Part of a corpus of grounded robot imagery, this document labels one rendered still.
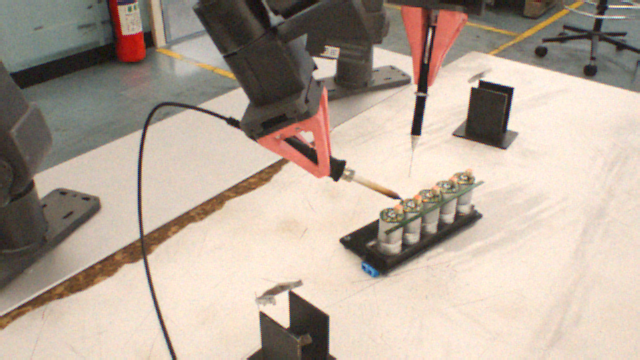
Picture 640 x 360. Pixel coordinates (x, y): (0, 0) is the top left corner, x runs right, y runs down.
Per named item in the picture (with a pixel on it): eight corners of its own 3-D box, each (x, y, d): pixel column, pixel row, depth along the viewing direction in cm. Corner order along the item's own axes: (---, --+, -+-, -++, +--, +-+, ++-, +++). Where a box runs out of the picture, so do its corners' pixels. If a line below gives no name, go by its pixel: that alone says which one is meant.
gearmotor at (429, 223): (409, 232, 66) (413, 193, 64) (424, 224, 68) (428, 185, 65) (425, 243, 65) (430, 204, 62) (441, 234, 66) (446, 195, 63)
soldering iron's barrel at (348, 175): (393, 198, 63) (339, 173, 62) (400, 187, 63) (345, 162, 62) (393, 206, 62) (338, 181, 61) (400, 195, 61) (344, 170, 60)
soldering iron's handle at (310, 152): (337, 174, 63) (226, 123, 61) (348, 156, 62) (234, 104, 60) (335, 187, 61) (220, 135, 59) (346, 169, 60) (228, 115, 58)
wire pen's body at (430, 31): (425, 135, 62) (442, 26, 59) (421, 137, 60) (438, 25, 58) (409, 132, 62) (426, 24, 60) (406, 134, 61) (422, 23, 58)
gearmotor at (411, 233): (391, 242, 65) (394, 203, 62) (407, 233, 66) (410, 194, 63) (407, 253, 63) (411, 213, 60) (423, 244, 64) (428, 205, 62)
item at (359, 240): (383, 280, 61) (384, 272, 61) (338, 246, 66) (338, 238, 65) (482, 222, 70) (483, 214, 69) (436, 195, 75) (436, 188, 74)
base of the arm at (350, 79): (417, 39, 101) (394, 27, 106) (310, 58, 93) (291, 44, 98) (413, 82, 105) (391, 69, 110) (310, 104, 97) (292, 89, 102)
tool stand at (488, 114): (479, 147, 93) (448, 84, 91) (538, 128, 86) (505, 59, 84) (465, 163, 89) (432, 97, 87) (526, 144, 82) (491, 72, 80)
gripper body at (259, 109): (321, 71, 61) (286, 7, 58) (310, 116, 53) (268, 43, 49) (267, 96, 63) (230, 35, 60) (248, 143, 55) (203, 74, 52)
